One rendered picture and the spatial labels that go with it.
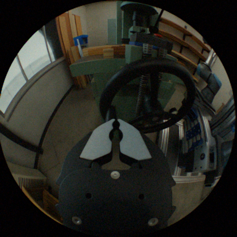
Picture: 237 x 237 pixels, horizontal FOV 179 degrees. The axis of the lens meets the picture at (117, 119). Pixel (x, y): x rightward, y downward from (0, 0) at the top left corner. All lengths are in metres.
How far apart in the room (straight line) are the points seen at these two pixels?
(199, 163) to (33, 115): 1.76
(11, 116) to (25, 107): 0.28
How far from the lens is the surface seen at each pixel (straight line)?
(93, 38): 2.97
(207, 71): 0.80
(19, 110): 1.35
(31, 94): 1.41
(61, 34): 1.86
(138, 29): 0.43
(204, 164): 0.44
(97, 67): 0.32
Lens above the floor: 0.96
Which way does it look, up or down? 57 degrees down
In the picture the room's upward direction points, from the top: 1 degrees clockwise
